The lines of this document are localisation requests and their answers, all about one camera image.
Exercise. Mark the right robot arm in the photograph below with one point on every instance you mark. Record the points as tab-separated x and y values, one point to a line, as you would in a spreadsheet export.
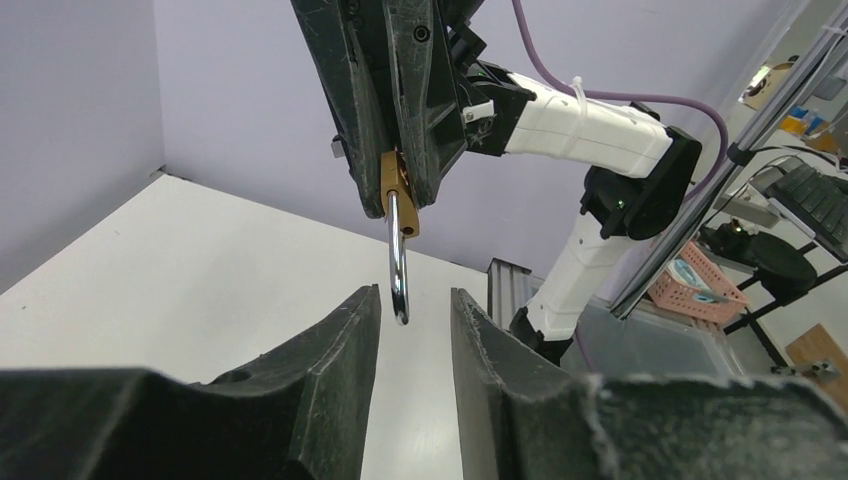
635	134

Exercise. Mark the pink plastic basket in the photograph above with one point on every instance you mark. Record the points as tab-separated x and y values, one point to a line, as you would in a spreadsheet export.
692	285

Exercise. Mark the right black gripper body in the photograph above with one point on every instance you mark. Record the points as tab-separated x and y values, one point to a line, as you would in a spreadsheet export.
466	99

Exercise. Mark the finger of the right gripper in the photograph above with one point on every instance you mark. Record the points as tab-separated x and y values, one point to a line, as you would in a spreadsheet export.
408	35
347	41

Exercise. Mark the small brass padlock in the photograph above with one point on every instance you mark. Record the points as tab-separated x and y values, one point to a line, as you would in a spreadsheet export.
403	223

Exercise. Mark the black keyboard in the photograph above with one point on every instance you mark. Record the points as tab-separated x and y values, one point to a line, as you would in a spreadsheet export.
818	203

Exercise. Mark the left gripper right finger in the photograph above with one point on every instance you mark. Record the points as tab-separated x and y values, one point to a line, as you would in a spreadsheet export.
521	417

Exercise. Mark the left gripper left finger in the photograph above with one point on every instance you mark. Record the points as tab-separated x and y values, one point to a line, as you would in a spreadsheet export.
298	411

